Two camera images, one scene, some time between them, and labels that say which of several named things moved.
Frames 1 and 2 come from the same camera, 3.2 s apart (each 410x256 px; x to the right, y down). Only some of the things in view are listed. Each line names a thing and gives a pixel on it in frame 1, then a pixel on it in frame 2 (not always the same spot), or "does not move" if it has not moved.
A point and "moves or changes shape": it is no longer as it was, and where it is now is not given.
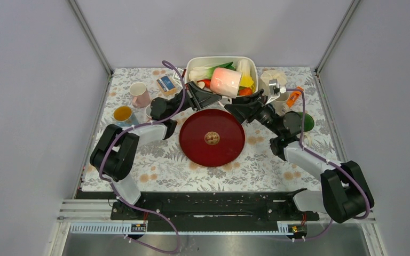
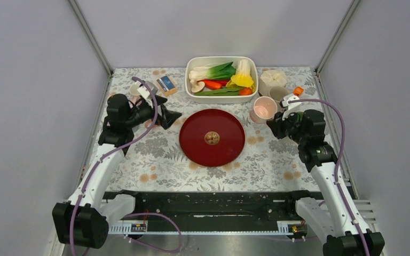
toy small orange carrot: (247, 91) does not move
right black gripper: (247, 110) to (276, 125)
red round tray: (212, 137) does not move
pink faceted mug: (141, 97) does not move
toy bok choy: (206, 72) does not move
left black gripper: (199, 98) to (168, 117)
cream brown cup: (266, 75) does not move
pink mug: (225, 83) moves or changes shape
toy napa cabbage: (244, 66) does not move
